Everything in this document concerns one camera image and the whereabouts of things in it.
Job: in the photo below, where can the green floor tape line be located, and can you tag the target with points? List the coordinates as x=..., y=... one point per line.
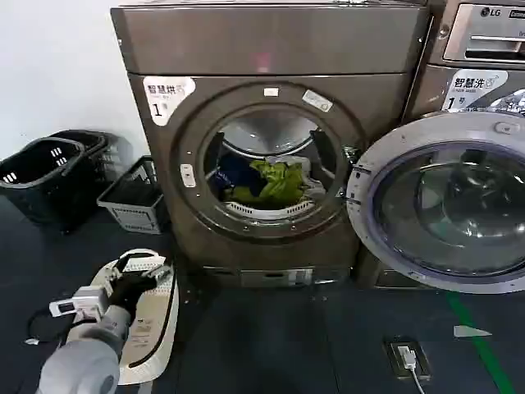
x=480, y=344

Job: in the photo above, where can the grey number sticker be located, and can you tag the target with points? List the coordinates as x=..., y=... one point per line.
x=471, y=88

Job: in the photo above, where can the green garment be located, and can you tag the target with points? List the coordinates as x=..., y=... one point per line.
x=281, y=180

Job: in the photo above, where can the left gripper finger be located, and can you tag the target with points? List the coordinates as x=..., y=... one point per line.
x=137, y=262
x=159, y=274

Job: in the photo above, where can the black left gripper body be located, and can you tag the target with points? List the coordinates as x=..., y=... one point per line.
x=128, y=292

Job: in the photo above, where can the grey triangle floor marker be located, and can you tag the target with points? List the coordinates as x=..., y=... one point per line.
x=467, y=331

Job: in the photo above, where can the grey front-load dryer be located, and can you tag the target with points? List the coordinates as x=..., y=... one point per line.
x=270, y=45

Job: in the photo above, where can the large black laundry basket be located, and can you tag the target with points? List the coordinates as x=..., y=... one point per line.
x=37, y=184

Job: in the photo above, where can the round glass dryer door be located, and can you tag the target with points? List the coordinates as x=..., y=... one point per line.
x=447, y=197

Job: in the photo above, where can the grey slatted laundry basket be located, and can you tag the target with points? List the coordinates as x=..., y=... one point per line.
x=131, y=205

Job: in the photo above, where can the white laundry basket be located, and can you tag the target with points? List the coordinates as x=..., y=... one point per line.
x=152, y=312

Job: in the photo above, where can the floor power socket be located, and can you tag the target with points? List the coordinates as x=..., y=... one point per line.
x=406, y=357

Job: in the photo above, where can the grey washing machine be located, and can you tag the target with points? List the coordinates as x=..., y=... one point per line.
x=435, y=45

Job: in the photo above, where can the dark blue garment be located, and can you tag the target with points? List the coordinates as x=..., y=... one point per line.
x=234, y=172

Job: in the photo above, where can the pale grey garment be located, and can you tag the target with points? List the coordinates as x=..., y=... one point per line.
x=311, y=186

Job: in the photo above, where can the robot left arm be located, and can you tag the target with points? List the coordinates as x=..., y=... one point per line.
x=88, y=353

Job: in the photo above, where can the white number sticker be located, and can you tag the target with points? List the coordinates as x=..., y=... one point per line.
x=164, y=98

